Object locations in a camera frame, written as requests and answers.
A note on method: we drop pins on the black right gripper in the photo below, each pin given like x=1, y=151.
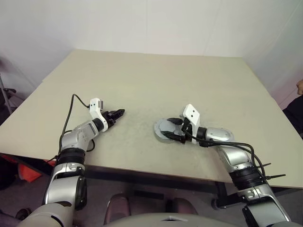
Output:
x=186, y=128

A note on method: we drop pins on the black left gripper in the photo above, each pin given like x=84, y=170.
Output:
x=110, y=117

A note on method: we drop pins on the grey toothed gear disc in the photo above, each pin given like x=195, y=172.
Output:
x=163, y=126

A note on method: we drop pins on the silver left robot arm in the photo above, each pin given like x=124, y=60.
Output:
x=78, y=136

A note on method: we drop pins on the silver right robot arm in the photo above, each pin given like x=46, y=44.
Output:
x=234, y=156

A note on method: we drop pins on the bystander bare hand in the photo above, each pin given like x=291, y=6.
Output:
x=300, y=87

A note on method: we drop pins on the dark maroon rounded shape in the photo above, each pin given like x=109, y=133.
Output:
x=117, y=206
x=181, y=206

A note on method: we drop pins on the grey caster wheel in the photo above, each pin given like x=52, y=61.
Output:
x=216, y=203

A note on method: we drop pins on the grey robot torso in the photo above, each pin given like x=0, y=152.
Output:
x=165, y=221

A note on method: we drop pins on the orange floor object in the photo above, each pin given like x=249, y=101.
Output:
x=28, y=173

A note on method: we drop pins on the silver metal stand pole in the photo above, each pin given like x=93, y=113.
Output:
x=5, y=97

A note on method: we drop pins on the person in dark clothing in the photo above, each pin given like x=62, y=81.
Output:
x=294, y=113

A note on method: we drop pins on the dark brown floor object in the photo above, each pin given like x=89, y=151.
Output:
x=23, y=214

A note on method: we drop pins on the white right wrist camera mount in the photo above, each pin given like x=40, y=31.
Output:
x=193, y=113

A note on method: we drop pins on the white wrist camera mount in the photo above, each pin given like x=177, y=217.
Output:
x=95, y=105
x=193, y=113

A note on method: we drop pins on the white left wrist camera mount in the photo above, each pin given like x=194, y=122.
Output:
x=95, y=105

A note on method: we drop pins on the black table frame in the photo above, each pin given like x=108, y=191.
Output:
x=154, y=177

